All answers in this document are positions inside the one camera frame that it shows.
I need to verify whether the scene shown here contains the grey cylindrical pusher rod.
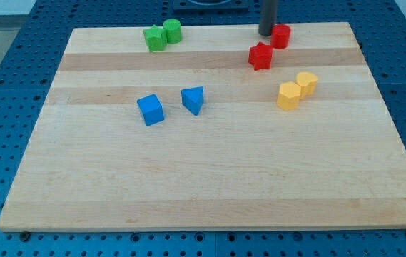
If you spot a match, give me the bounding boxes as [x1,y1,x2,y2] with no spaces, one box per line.
[258,0,279,36]

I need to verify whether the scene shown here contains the red star block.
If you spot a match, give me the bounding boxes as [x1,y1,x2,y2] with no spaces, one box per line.
[248,41,273,71]

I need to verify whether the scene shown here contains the blue triangle block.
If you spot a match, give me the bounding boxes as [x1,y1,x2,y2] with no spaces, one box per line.
[181,86,204,116]

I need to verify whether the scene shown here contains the green star block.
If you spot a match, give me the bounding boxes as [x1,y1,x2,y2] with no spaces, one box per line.
[143,25,167,52]

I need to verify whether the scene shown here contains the red cylinder block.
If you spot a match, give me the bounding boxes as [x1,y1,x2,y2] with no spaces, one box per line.
[270,24,291,49]

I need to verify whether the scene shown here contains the yellow heart block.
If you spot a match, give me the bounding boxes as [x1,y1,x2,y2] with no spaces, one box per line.
[295,71,318,99]

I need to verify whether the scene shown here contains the yellow hexagon block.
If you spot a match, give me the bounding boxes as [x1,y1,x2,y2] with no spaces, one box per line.
[276,81,301,111]

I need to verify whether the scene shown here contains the green cylinder block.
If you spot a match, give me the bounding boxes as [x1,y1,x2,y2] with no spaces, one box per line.
[163,19,182,44]

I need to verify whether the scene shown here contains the blue cube block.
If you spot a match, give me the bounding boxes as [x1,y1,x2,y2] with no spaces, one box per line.
[137,94,164,126]

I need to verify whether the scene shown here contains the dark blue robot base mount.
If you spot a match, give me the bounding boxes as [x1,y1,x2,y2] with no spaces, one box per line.
[171,0,249,11]

